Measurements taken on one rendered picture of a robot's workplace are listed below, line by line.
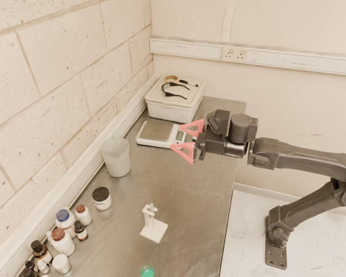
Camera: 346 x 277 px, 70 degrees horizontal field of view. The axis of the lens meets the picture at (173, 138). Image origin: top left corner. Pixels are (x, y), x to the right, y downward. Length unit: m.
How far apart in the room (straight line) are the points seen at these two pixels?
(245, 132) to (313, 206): 0.32
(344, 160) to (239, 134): 0.27
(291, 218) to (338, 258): 0.28
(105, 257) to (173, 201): 0.34
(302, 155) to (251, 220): 0.44
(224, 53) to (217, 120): 0.98
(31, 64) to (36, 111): 0.15
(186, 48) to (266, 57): 0.48
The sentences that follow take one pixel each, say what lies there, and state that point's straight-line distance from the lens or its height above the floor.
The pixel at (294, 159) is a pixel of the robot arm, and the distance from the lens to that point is 0.72.
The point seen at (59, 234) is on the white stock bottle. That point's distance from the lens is 0.95.
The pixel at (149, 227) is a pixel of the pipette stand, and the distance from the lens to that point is 1.01.
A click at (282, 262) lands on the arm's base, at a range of 1.01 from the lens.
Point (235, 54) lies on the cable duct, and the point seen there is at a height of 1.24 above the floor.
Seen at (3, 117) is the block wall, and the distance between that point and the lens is 0.86.
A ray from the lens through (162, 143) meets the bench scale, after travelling 1.30.
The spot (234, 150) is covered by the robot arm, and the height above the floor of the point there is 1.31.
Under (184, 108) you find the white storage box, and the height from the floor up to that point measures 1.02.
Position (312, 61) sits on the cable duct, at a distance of 1.64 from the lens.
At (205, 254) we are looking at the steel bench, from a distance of 0.97.
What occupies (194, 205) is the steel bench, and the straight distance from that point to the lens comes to 1.07.
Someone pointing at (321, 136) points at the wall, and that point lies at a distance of 1.96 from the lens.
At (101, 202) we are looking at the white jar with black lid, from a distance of 1.05.
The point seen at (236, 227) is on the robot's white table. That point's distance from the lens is 1.04.
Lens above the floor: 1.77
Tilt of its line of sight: 39 degrees down
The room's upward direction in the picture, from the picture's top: straight up
